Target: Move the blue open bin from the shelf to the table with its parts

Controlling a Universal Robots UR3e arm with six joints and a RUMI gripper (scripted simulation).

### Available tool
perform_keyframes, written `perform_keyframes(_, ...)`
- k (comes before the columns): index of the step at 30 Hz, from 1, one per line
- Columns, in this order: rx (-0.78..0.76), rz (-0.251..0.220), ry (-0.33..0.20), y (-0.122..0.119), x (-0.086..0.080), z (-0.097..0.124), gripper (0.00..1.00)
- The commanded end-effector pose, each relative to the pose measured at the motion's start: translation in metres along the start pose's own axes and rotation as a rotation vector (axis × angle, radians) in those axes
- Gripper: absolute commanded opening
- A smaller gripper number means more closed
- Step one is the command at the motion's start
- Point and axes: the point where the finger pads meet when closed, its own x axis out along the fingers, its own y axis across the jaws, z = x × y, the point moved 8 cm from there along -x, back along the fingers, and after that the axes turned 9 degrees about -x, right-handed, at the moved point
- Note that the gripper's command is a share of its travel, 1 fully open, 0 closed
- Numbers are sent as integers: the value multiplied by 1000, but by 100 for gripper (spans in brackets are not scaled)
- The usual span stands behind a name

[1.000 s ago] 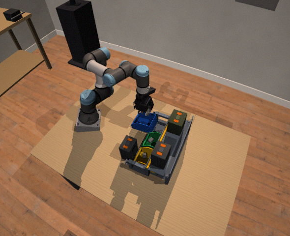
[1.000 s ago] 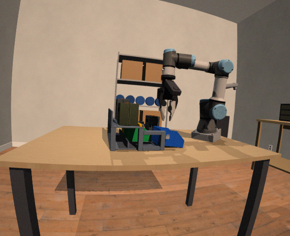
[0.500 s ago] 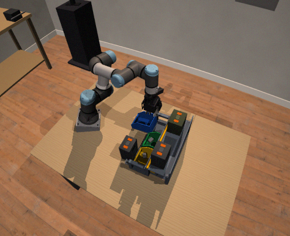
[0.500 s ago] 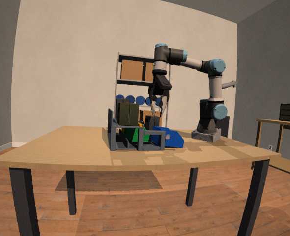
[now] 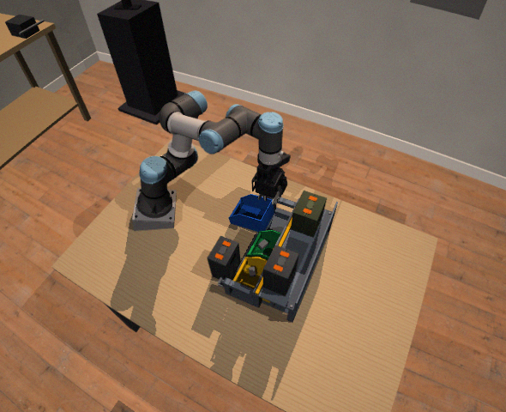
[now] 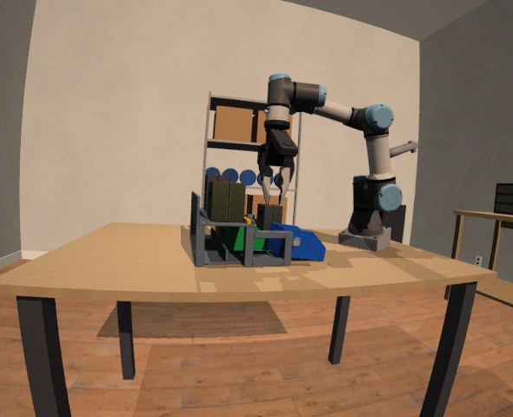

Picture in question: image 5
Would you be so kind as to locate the green open bin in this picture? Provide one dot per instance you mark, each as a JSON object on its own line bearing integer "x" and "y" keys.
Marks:
{"x": 271, "y": 237}

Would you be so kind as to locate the orange flat bar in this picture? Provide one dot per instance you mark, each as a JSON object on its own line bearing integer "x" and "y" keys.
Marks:
{"x": 280, "y": 244}

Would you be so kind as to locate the blue bin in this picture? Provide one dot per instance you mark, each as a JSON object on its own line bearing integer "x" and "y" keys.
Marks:
{"x": 254, "y": 209}

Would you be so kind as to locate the yellow open bin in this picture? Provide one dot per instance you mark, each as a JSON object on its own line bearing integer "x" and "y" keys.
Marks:
{"x": 243, "y": 274}

